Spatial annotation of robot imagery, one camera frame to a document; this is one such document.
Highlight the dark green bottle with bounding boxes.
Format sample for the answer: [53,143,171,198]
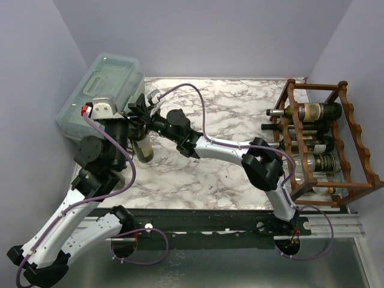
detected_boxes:
[130,127,154,163]

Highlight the green wine bottle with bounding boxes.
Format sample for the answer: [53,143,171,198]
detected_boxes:
[266,103,343,121]
[267,135,334,154]

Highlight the clear glass wine bottle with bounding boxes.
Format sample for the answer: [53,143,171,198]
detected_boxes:
[292,153,341,176]

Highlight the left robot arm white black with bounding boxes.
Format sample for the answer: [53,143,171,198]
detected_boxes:
[7,120,134,287]

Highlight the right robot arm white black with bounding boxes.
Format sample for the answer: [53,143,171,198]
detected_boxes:
[127,94,299,235]

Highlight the brown wooden wine rack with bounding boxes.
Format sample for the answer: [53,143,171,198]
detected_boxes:
[275,79,383,207]

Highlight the translucent plastic storage box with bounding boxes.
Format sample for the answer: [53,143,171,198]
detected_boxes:
[56,53,145,144]

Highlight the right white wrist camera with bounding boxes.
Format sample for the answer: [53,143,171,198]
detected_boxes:
[147,89,164,117]

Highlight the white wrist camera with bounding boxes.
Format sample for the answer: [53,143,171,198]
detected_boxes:
[81,95,124,121]
[147,89,164,117]

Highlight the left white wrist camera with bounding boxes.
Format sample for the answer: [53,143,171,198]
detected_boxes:
[81,95,124,121]

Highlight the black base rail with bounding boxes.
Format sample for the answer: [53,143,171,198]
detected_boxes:
[83,206,313,251]

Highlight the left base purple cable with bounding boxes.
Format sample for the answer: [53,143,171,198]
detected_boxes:
[111,226,170,265]

